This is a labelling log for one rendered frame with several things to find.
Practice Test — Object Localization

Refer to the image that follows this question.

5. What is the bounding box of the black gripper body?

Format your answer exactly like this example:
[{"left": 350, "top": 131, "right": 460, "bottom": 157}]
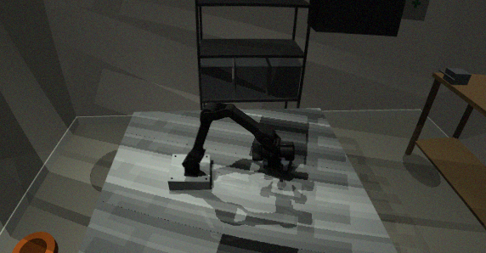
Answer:
[{"left": 252, "top": 147, "right": 294, "bottom": 161}]

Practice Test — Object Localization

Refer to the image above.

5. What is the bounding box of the dark grey sloped panel with hole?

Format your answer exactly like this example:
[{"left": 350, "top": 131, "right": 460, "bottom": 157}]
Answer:
[{"left": 263, "top": 157, "right": 292, "bottom": 175}]

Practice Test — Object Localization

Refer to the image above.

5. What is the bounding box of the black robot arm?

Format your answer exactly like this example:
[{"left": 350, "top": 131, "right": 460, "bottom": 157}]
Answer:
[{"left": 182, "top": 102, "right": 295, "bottom": 177}]

